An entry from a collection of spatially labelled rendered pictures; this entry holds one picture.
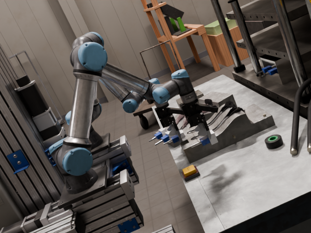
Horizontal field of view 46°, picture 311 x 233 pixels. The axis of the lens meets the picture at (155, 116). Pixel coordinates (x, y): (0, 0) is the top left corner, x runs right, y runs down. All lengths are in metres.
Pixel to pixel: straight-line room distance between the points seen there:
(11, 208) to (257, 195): 1.14
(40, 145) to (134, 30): 6.55
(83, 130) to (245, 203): 0.71
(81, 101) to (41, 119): 0.42
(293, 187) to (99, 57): 0.91
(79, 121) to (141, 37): 6.80
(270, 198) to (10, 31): 7.55
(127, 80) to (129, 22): 6.52
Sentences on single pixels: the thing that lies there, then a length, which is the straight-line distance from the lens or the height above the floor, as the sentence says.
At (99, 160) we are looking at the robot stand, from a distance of 2.13.
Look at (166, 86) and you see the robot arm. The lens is 1.66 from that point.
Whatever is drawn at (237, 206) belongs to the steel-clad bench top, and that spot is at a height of 0.80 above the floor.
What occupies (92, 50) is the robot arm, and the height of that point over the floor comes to 1.57.
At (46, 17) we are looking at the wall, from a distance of 8.33.
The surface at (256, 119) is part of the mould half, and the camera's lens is 2.03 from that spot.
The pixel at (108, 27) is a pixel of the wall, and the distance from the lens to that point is 8.19.
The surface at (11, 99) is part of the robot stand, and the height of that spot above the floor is 1.51.
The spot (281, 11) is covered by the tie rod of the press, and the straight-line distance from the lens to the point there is 2.08.
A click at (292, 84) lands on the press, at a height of 0.78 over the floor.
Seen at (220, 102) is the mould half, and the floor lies 0.90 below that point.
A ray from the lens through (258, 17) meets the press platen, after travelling 2.55.
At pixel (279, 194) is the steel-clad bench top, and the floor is 0.80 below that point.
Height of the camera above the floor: 1.66
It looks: 17 degrees down
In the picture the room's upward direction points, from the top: 25 degrees counter-clockwise
